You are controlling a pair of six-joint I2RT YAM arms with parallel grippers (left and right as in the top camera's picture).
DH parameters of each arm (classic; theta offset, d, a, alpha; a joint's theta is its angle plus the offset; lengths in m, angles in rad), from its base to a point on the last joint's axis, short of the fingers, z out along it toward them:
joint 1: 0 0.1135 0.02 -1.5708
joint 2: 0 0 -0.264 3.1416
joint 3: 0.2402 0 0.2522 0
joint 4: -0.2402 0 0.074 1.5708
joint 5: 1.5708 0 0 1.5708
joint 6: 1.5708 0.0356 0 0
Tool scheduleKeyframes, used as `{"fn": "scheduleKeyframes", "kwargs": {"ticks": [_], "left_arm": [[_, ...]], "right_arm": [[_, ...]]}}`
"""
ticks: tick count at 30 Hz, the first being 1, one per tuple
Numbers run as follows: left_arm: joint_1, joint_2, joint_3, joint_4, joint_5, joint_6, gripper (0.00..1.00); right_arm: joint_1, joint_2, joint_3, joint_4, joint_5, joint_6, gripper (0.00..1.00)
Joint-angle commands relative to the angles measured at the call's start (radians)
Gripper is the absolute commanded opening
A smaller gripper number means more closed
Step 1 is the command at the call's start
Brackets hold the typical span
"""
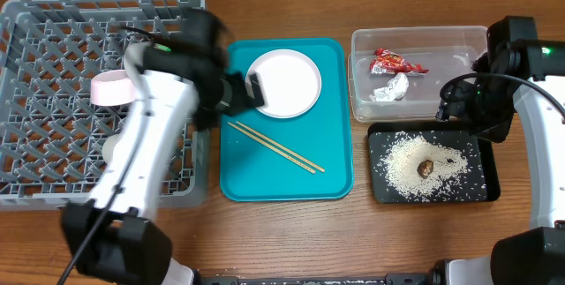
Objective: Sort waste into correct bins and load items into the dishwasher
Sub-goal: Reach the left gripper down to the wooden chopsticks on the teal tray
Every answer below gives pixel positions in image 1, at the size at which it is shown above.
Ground white tissue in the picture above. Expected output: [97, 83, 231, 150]
[369, 73, 410, 101]

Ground red snack wrapper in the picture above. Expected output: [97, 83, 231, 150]
[369, 49, 429, 76]

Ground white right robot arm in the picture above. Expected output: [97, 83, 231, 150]
[428, 16, 564, 284]

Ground large white plate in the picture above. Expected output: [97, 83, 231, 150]
[248, 49, 322, 119]

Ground pink white small plate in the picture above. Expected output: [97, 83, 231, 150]
[90, 70, 135, 107]

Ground wooden chopstick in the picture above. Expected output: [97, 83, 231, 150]
[235, 120, 326, 174]
[227, 121, 317, 175]

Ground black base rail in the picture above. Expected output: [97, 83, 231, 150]
[194, 267, 448, 285]

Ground clear plastic container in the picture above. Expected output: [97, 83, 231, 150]
[348, 26, 487, 123]

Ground teal serving tray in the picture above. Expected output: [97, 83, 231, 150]
[219, 38, 354, 202]

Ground white rice grains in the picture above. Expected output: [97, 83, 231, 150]
[373, 131, 486, 202]

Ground black plastic tray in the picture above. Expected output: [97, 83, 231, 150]
[366, 119, 501, 205]

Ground white paper cup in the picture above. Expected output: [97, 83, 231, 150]
[102, 134, 120, 164]

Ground brown food scrap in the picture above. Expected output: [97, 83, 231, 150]
[417, 160, 434, 178]

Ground grey dishwasher rack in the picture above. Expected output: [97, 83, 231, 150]
[1, 0, 206, 211]

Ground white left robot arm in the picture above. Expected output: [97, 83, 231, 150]
[61, 9, 264, 284]

